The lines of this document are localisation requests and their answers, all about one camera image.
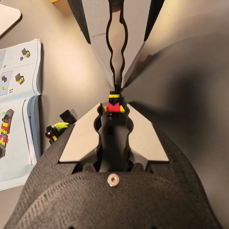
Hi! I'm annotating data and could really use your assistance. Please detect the lego instruction booklet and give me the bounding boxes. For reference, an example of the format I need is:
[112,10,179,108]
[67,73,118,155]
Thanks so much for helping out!
[0,38,43,191]

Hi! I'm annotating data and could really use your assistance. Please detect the black flat lego piece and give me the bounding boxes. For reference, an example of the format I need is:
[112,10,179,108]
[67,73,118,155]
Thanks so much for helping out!
[60,109,77,125]

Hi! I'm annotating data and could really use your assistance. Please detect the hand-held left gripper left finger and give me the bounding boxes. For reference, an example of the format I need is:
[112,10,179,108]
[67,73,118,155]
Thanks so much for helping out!
[59,103,103,172]

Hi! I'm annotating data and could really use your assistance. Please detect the white rounded board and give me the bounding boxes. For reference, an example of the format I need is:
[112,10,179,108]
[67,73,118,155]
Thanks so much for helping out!
[0,4,23,38]

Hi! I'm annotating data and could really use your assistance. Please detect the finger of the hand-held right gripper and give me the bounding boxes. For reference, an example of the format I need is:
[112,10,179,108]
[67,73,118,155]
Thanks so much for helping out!
[120,0,151,88]
[81,0,116,88]

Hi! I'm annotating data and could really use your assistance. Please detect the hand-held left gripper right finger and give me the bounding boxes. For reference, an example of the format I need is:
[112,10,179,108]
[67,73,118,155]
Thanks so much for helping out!
[124,103,169,171]

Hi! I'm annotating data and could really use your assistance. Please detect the black lego assembly yellow claws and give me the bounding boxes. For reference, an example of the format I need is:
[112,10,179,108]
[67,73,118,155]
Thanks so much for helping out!
[46,122,70,145]

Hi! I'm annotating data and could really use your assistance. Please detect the black red yellow lego assembly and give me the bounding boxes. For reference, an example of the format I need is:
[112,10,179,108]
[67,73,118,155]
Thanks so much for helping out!
[103,90,125,125]

